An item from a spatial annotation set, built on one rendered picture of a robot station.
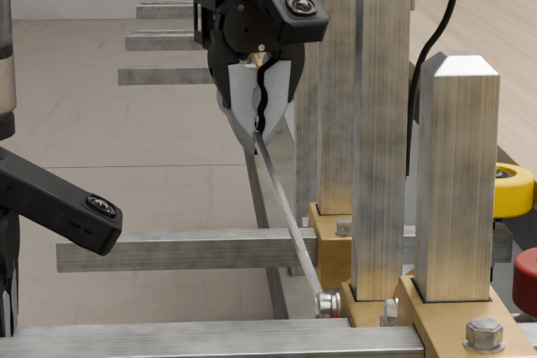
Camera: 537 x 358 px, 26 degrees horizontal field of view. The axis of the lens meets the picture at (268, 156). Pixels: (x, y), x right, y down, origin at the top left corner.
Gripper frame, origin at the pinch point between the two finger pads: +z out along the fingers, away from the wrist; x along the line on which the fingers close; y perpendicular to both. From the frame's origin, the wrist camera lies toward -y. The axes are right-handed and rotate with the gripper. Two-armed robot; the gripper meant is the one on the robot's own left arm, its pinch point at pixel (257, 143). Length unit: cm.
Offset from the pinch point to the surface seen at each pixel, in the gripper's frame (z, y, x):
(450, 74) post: -15.1, -45.8, 9.0
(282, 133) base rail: 24, 93, -45
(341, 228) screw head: 7.6, -5.0, -6.3
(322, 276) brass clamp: 12.0, -5.2, -4.3
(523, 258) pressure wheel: 3.6, -27.6, -10.0
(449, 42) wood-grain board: 4, 64, -62
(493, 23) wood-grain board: 4, 79, -80
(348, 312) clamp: 7.8, -22.8, 2.3
